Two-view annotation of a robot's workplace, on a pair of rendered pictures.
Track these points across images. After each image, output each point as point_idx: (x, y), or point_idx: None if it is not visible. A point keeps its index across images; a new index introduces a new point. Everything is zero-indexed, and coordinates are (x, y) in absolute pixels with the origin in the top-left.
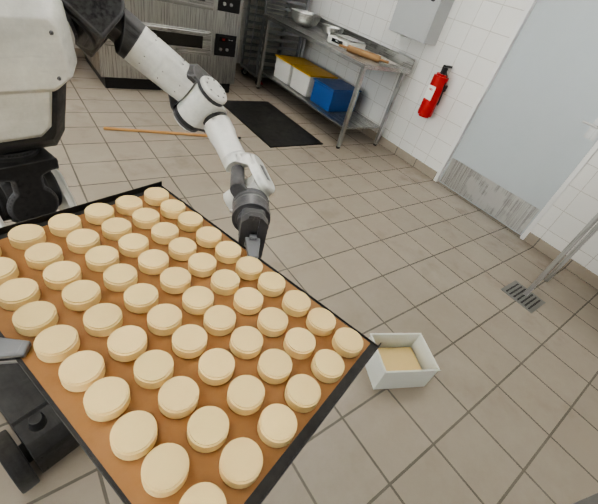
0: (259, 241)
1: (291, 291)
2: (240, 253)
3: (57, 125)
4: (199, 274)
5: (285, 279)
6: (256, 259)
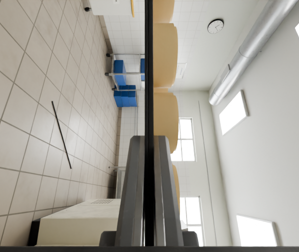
0: (179, 217)
1: (173, 6)
2: (173, 167)
3: None
4: None
5: (147, 19)
6: (178, 122)
